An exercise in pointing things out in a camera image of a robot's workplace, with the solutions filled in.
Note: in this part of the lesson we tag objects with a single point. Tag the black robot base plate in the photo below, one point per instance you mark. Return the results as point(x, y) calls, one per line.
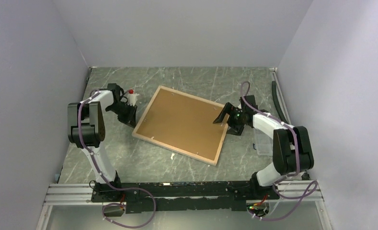
point(179, 196)

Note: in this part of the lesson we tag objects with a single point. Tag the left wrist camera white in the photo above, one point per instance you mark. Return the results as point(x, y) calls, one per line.
point(132, 97)

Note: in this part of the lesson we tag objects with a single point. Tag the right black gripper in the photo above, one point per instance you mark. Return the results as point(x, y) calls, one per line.
point(234, 129)

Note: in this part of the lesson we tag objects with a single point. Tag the aluminium rail frame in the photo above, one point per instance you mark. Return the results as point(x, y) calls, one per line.
point(138, 161)

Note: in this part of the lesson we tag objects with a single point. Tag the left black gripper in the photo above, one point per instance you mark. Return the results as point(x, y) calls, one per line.
point(130, 119)

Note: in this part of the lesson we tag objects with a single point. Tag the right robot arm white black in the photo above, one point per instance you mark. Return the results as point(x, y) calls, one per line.
point(292, 151)

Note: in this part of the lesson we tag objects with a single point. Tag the wooden picture frame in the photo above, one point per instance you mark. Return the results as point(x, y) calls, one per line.
point(179, 125)

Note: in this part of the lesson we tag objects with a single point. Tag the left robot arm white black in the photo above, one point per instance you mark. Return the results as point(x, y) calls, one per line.
point(86, 129)

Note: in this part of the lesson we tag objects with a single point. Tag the clear plastic parts box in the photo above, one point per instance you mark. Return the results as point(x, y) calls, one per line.
point(262, 143)

